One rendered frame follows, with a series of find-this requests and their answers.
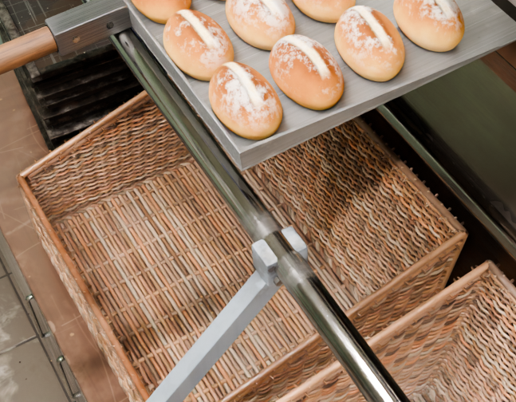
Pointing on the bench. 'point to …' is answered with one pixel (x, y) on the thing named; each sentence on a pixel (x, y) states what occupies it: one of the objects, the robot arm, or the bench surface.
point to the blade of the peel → (466, 47)
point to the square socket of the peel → (88, 24)
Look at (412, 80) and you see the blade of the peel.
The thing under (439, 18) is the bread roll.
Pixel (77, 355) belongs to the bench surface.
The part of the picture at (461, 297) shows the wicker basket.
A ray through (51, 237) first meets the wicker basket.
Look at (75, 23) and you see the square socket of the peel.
